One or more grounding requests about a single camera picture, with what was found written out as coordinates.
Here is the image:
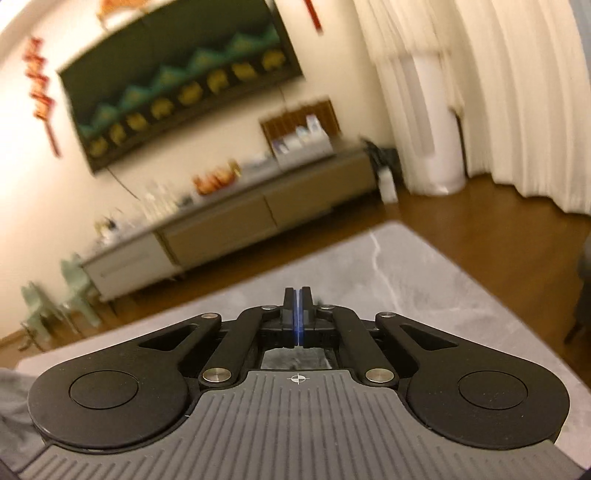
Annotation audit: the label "green plastic chair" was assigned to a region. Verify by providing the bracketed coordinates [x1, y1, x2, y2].
[21, 281, 62, 348]
[60, 253, 100, 325]

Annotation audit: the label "white tall air conditioner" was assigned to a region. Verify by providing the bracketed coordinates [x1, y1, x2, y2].
[409, 53, 467, 195]

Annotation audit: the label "cream curtain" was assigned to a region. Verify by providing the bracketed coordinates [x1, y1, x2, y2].
[353, 0, 591, 216]

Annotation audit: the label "long red hanging decoration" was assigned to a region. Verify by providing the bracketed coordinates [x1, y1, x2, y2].
[23, 37, 64, 158]

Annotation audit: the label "orange wall decoration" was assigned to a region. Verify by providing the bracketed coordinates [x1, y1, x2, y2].
[95, 0, 145, 20]

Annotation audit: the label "white plastic jug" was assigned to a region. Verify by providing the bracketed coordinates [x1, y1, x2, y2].
[378, 167, 399, 204]

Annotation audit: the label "grey marbled table mat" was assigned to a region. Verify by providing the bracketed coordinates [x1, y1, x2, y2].
[14, 222, 591, 480]

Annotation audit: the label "dark framed wall painting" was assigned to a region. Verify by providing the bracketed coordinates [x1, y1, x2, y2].
[58, 0, 304, 174]

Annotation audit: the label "wall cable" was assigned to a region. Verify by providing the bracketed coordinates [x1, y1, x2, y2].
[108, 168, 140, 200]

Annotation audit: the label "black bag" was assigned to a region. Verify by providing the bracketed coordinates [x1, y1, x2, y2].
[360, 137, 402, 179]

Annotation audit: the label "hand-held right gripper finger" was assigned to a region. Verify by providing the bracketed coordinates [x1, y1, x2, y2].
[299, 287, 459, 387]
[139, 287, 300, 387]

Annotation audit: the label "small clutter with wires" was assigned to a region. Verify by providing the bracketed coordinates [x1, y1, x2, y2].
[95, 215, 139, 245]

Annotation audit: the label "clear glass bottles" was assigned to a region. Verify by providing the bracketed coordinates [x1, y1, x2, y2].
[139, 180, 179, 219]

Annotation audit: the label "wooden desktop organiser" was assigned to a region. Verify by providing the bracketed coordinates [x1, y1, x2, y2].
[259, 97, 343, 156]

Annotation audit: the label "grey fuzzy garment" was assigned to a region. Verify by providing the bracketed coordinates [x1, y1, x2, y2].
[0, 367, 34, 468]

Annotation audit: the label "orange items on sideboard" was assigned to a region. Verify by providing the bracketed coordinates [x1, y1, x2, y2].
[193, 159, 242, 195]

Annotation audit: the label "short red hanging decoration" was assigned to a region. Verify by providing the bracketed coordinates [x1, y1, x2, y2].
[302, 0, 325, 33]

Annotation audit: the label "grey and brown sideboard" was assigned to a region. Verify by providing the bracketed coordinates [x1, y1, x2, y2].
[78, 148, 380, 304]

